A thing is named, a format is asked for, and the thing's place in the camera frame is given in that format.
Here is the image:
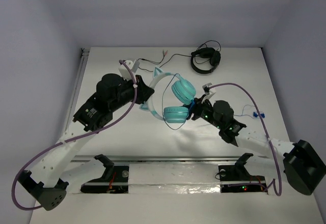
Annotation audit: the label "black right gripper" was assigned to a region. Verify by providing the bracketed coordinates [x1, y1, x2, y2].
[177, 94, 224, 130]

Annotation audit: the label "teal cat ear headphones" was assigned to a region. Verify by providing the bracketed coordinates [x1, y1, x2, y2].
[140, 67, 196, 124]

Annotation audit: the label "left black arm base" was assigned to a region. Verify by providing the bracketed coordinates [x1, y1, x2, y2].
[80, 154, 129, 194]

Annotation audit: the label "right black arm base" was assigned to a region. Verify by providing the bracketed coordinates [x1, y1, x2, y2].
[214, 153, 268, 193]

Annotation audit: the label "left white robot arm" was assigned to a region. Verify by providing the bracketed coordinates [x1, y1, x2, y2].
[12, 73, 154, 211]

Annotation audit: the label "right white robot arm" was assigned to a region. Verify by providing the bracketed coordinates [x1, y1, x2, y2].
[189, 98, 325, 195]

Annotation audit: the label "black headphones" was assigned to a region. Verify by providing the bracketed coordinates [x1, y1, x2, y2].
[190, 40, 222, 75]

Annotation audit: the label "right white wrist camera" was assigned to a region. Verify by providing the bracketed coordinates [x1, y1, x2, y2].
[201, 83, 216, 104]

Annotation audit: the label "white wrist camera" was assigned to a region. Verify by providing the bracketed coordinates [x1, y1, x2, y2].
[201, 83, 216, 104]
[118, 60, 140, 80]

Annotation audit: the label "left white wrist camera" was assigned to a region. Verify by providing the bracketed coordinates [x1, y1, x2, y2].
[118, 60, 140, 80]

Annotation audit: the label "black headphone cable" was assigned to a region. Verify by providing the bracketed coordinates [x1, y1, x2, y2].
[137, 49, 193, 72]

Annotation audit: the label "aluminium front rail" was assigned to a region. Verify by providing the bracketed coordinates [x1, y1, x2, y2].
[71, 155, 255, 163]

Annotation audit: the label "aluminium rail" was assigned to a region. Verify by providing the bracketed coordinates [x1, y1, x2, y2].
[62, 48, 90, 133]
[71, 155, 255, 163]

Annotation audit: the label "aluminium left side rail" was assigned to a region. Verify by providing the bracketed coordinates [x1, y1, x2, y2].
[62, 48, 90, 133]

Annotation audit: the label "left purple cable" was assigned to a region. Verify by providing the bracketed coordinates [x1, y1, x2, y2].
[11, 60, 139, 211]

